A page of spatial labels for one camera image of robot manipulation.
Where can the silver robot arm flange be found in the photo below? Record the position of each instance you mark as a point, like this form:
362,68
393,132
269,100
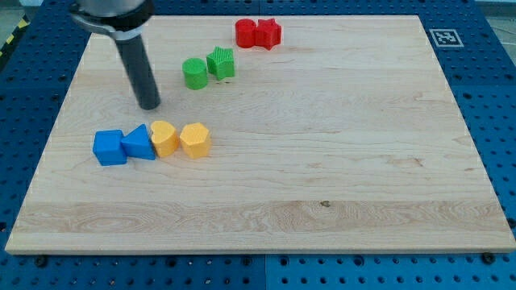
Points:
119,19

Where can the blue triangle block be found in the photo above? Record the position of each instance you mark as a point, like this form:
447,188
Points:
137,144

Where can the blue cube block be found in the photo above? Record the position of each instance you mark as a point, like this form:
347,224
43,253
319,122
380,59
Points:
108,148

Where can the wooden board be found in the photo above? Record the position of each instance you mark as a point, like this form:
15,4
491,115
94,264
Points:
345,138

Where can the yellow hexagon block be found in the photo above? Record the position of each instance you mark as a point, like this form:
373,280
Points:
195,140

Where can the green star block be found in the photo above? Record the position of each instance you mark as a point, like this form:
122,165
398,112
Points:
221,63

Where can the yellow heart block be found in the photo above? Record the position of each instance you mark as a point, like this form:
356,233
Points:
164,138

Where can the green cylinder block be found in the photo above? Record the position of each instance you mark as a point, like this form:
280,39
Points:
195,73

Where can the red star block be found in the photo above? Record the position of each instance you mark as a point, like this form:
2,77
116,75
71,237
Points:
268,33

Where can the red cylinder block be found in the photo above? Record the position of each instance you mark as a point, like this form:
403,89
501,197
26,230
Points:
245,33

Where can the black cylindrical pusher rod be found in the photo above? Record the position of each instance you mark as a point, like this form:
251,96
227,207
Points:
136,63

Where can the white fiducial marker tag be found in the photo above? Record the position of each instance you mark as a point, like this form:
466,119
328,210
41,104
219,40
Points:
446,38

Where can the black board stop screw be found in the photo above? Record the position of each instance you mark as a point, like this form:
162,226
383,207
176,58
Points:
488,258
41,261

